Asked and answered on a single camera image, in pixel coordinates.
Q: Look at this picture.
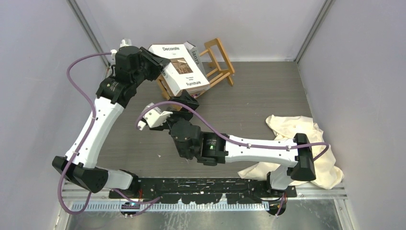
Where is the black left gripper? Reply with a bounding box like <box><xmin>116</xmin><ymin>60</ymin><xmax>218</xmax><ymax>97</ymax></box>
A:
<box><xmin>132</xmin><ymin>47</ymin><xmax>171</xmax><ymax>88</ymax></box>

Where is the white Decorate Furniture book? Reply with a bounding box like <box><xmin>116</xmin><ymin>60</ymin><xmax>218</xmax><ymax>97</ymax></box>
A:
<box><xmin>148</xmin><ymin>44</ymin><xmax>210</xmax><ymax>96</ymax></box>

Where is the stack of grey magazines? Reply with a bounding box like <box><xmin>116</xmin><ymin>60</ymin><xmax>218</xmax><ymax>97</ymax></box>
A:
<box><xmin>184</xmin><ymin>41</ymin><xmax>206</xmax><ymax>76</ymax></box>

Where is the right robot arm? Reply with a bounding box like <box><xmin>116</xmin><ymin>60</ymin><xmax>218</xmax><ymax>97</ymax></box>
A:
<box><xmin>165</xmin><ymin>92</ymin><xmax>316</xmax><ymax>197</ymax></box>

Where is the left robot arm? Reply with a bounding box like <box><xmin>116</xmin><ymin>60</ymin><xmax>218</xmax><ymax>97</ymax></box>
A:
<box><xmin>52</xmin><ymin>46</ymin><xmax>170</xmax><ymax>198</ymax></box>

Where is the cream cloth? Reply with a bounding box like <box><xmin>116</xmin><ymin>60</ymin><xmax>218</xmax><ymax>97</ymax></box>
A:
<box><xmin>237</xmin><ymin>114</ymin><xmax>345</xmax><ymax>190</ymax></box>

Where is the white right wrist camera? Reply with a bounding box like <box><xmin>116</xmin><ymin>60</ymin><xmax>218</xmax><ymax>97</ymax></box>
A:
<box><xmin>136</xmin><ymin>103</ymin><xmax>173</xmax><ymax>130</ymax></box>

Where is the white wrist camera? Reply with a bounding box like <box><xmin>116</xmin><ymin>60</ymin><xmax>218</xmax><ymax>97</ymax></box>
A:
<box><xmin>111</xmin><ymin>38</ymin><xmax>132</xmax><ymax>57</ymax></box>
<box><xmin>136</xmin><ymin>103</ymin><xmax>173</xmax><ymax>130</ymax></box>

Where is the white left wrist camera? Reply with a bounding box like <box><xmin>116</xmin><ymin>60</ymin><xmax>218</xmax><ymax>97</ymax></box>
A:
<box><xmin>111</xmin><ymin>38</ymin><xmax>132</xmax><ymax>57</ymax></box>

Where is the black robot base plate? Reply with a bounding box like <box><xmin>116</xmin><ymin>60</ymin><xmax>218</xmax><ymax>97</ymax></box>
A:
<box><xmin>109</xmin><ymin>177</ymin><xmax>297</xmax><ymax>205</ymax></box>

